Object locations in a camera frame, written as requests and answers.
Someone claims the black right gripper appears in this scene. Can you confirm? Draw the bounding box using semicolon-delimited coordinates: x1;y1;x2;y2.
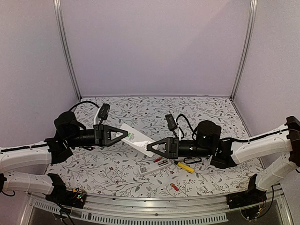
148;136;213;158

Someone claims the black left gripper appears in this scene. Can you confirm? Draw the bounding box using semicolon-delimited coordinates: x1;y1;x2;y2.
66;123;128;147

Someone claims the white remote with green buttons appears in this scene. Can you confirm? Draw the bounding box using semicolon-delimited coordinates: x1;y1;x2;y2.
120;123;154;157

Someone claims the narrow white remote control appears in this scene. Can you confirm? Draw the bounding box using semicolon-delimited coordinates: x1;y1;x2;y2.
138;159;172;176

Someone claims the yellow handled screwdriver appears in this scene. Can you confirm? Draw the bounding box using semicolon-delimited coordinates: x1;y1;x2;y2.
173;160;195;173

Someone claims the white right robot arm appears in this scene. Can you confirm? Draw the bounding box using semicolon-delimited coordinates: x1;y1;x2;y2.
147;116;300;204

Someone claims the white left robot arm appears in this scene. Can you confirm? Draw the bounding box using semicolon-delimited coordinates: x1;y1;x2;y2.
0;111;128;203

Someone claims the floral patterned table mat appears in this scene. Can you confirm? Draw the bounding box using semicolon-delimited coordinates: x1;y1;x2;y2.
46;97;262;198

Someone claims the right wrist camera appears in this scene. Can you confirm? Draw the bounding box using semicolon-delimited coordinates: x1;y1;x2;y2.
165;113;184;139

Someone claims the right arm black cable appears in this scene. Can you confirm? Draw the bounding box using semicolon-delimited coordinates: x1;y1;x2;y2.
176;113;197;136

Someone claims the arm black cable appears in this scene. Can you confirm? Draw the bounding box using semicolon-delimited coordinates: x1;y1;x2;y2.
176;113;197;136
69;100;100;112

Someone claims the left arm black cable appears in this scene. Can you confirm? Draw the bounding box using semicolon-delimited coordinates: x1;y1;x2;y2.
69;100;100;112

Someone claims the aluminium front rail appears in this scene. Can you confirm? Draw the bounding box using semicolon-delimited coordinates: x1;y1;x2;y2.
21;184;294;225

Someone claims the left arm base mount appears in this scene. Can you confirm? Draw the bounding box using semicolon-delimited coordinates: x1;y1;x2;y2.
45;187;87;209

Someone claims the left aluminium corner post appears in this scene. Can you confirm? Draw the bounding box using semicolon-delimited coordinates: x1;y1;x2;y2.
53;0;82;100

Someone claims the aluminium corner post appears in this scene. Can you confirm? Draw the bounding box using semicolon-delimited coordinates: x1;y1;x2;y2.
53;0;82;100
230;0;258;101

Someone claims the right aluminium corner post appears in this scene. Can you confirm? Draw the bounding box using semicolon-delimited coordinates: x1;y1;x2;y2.
230;0;258;101

